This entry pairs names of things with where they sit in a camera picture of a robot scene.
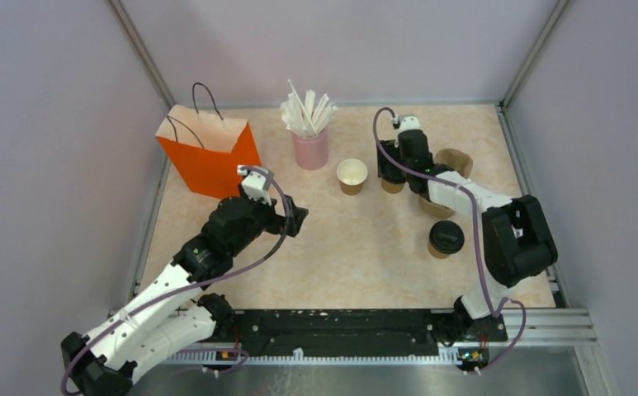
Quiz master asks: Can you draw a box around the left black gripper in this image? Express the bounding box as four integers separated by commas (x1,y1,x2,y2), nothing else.
229,181,308,257

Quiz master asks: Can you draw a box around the black plastic cup lid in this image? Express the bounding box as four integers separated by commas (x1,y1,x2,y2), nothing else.
428,220,465,255

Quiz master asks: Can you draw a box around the orange paper bag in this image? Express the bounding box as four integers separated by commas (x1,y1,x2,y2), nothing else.
155,105,262,199

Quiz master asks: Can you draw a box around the brown paper coffee cup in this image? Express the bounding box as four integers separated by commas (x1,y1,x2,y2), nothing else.
427,243,450,259

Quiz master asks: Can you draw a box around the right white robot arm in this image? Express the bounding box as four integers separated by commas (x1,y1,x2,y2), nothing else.
376,130,558,340

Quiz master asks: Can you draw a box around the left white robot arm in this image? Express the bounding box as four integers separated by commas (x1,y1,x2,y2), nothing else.
60,195,309,395

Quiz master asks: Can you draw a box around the stack of brown paper cups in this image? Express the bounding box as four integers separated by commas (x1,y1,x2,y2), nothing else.
336,158,369,196

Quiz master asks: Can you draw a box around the pink cylindrical straw holder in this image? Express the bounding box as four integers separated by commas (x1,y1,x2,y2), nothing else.
292,130,329,171

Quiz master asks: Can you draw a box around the bundle of white wrapped straws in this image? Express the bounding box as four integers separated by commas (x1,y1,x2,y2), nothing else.
280,79,338,139

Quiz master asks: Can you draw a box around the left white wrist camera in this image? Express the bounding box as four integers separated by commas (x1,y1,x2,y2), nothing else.
237,165,274,205

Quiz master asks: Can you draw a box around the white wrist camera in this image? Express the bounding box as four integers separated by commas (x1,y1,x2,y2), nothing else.
392,114,422,133
237,165,274,205

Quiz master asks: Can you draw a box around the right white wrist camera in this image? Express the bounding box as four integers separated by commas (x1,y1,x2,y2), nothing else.
392,114,422,133

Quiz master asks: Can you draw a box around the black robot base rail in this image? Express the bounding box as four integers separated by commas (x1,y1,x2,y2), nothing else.
198,309,508,358

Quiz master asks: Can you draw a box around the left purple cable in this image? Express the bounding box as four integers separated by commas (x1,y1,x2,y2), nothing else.
60,164,293,396

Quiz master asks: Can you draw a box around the purple cable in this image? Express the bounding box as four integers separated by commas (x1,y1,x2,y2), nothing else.
60,164,293,396
372,106,527,375

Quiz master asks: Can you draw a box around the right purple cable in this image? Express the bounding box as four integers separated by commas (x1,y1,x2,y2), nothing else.
372,106,527,375

